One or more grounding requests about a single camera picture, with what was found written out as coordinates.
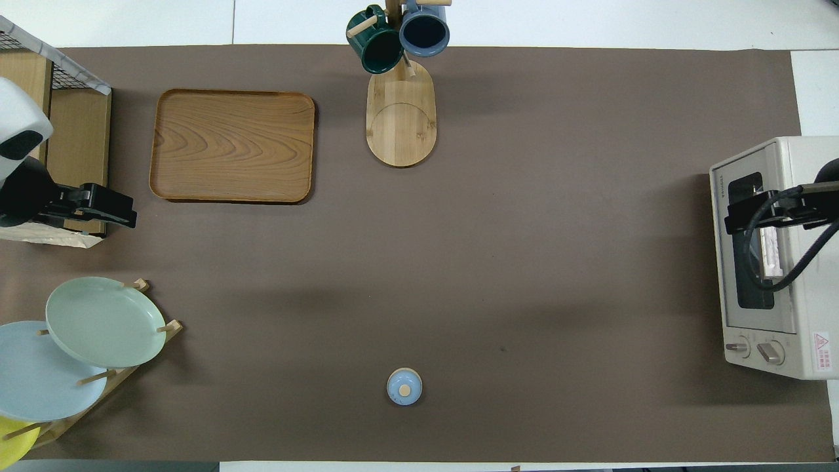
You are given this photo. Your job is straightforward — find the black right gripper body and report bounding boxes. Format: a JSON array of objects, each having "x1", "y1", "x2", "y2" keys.
[{"x1": 801, "y1": 157, "x2": 839, "y2": 230}]

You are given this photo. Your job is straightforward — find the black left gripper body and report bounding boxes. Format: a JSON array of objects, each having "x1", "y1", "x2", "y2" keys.
[{"x1": 0, "y1": 157, "x2": 81, "y2": 228}]

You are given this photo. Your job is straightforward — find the oven glass door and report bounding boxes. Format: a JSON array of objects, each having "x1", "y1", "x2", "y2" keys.
[{"x1": 709, "y1": 147, "x2": 798, "y2": 332}]

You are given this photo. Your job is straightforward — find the beige toaster oven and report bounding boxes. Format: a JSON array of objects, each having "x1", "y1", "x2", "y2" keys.
[{"x1": 709, "y1": 136, "x2": 839, "y2": 380}]

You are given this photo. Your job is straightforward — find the patterned white cloth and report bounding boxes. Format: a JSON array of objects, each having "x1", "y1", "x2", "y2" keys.
[{"x1": 0, "y1": 218, "x2": 106, "y2": 249}]

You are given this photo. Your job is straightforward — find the pale green plate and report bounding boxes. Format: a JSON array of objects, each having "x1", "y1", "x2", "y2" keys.
[{"x1": 46, "y1": 277, "x2": 166, "y2": 368}]

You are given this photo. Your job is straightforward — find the rectangular wooden tray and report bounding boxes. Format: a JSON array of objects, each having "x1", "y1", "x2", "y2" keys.
[{"x1": 149, "y1": 89, "x2": 316, "y2": 203}]

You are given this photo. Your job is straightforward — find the wooden plate rack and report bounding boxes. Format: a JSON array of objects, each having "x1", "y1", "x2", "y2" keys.
[{"x1": 0, "y1": 279, "x2": 184, "y2": 450}]

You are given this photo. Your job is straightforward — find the large light blue plate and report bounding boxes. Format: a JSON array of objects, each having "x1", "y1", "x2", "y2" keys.
[{"x1": 0, "y1": 321, "x2": 109, "y2": 422}]

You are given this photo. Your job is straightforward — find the brown table mat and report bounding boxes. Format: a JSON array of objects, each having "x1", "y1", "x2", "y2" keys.
[{"x1": 0, "y1": 45, "x2": 836, "y2": 463}]

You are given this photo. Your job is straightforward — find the yellow plate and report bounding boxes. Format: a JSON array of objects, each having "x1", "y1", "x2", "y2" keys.
[{"x1": 0, "y1": 416, "x2": 40, "y2": 470}]

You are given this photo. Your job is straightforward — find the wooden mug tree stand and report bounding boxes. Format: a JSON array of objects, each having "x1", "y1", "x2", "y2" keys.
[{"x1": 347, "y1": 0, "x2": 453, "y2": 168}]

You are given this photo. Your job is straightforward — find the dark green mug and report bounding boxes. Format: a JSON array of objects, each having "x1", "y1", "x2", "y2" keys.
[{"x1": 346, "y1": 5, "x2": 405, "y2": 74}]

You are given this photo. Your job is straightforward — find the blue mug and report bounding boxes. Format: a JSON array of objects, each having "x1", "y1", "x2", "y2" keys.
[{"x1": 399, "y1": 0, "x2": 451, "y2": 57}]

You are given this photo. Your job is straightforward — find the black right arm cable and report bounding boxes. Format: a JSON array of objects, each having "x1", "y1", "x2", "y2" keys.
[{"x1": 743, "y1": 186, "x2": 839, "y2": 293}]

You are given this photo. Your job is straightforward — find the wooden shelf with wire mesh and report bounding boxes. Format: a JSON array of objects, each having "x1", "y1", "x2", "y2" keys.
[{"x1": 0, "y1": 16, "x2": 112, "y2": 248}]

